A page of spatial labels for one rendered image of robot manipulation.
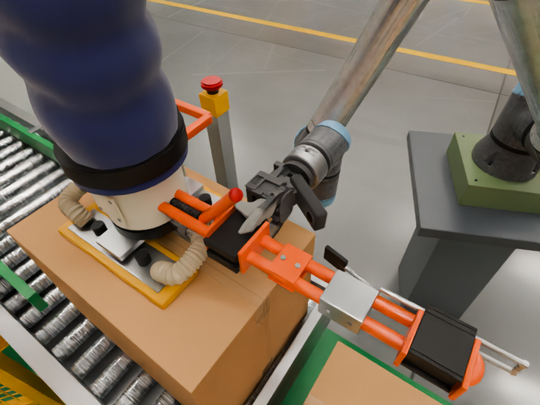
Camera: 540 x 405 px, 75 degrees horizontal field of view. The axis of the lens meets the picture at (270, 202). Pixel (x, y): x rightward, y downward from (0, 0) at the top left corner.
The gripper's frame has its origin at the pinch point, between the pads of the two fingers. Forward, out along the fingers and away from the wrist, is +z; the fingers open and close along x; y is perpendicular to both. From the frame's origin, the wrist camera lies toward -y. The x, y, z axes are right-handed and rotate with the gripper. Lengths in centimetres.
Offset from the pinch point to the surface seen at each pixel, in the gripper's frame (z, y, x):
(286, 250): -1.6, -6.8, 1.5
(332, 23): -365, 163, -108
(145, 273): 11.4, 18.1, -10.5
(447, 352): 1.0, -33.5, 2.3
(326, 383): -4, -19, -53
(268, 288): -0.6, -3.4, -12.8
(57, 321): 27, 59, -53
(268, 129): -154, 106, -108
